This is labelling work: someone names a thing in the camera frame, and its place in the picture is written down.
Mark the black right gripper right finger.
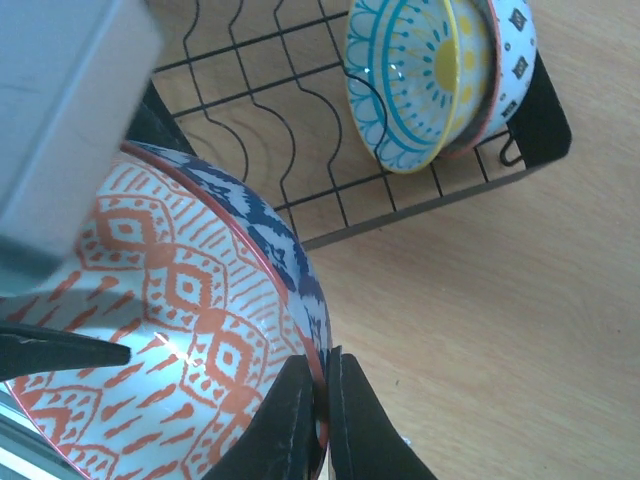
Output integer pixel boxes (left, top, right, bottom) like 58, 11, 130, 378
328, 347, 436, 480

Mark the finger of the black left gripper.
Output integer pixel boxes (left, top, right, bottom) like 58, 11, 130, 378
1, 321, 131, 382

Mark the black wire dish rack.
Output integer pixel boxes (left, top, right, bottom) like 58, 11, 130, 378
149, 1, 572, 249

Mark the orange diamond patterned bowl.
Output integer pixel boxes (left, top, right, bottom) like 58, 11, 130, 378
1, 144, 324, 479

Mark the red dot patterned bowl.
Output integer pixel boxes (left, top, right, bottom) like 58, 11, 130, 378
441, 1, 537, 158

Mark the yellow blue sun bowl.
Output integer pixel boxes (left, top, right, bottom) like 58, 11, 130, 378
345, 0, 496, 175

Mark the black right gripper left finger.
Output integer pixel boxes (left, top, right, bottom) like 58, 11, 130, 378
203, 355, 316, 480

